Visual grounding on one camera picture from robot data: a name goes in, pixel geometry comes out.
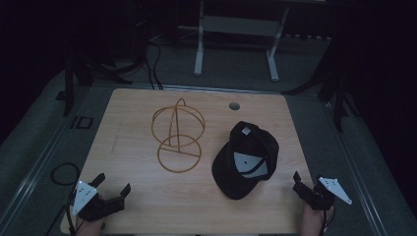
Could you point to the white metal desk frame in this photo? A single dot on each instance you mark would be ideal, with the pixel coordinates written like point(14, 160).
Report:
point(236, 25)

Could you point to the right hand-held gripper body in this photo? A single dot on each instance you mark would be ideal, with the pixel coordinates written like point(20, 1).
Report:
point(334, 190)

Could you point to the black tripod stand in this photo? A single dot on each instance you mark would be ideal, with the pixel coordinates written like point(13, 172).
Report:
point(69, 85)
point(337, 98)

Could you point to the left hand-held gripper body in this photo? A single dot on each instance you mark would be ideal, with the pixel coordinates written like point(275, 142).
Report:
point(84, 196)

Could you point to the black baseball cap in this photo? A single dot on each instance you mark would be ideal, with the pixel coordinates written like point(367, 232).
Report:
point(246, 161)

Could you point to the small black rectangular frame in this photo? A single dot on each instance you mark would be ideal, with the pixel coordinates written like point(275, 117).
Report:
point(82, 122)

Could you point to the person's right hand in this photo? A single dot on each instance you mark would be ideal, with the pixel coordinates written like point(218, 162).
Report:
point(313, 221)

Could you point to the person's left hand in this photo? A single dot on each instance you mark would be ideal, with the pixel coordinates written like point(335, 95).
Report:
point(91, 227)

